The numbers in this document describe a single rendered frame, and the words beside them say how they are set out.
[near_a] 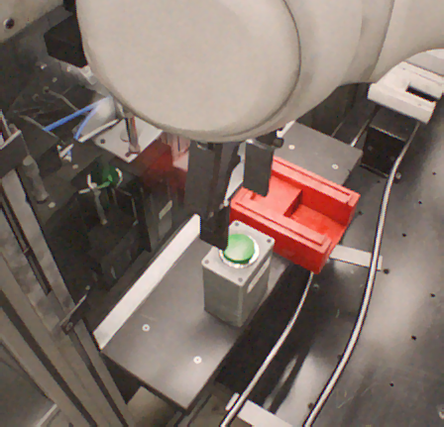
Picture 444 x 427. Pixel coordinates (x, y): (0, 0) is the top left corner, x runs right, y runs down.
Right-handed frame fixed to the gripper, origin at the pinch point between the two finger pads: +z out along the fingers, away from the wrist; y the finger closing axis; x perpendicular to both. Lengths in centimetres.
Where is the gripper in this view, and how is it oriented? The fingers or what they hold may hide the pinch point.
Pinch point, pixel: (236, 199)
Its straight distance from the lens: 54.5
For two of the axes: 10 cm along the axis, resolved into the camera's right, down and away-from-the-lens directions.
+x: 8.5, 4.1, -3.2
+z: -0.3, 6.5, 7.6
